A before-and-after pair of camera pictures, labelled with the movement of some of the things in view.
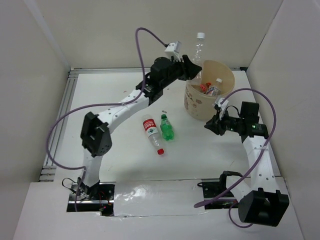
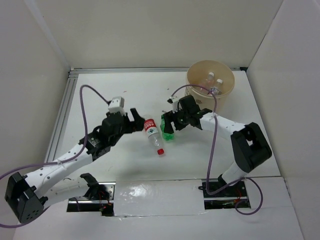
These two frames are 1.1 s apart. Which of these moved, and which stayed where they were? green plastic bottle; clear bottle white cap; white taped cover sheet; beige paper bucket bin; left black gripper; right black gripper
Moved: right black gripper; clear bottle white cap; left black gripper
Stayed: white taped cover sheet; green plastic bottle; beige paper bucket bin
